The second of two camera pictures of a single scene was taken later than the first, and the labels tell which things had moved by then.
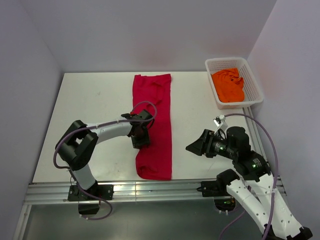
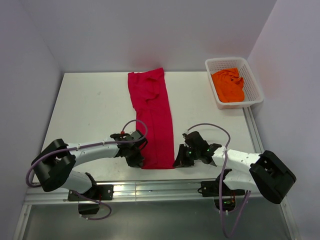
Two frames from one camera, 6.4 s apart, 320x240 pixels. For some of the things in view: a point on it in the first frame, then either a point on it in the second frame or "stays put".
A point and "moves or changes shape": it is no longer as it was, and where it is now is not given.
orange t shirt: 229,86 stays put
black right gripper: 203,143 -> 181,161
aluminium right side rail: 255,137 stays put
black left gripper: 145,140 -> 137,162
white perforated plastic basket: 253,94 stays put
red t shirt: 154,161 moves or changes shape
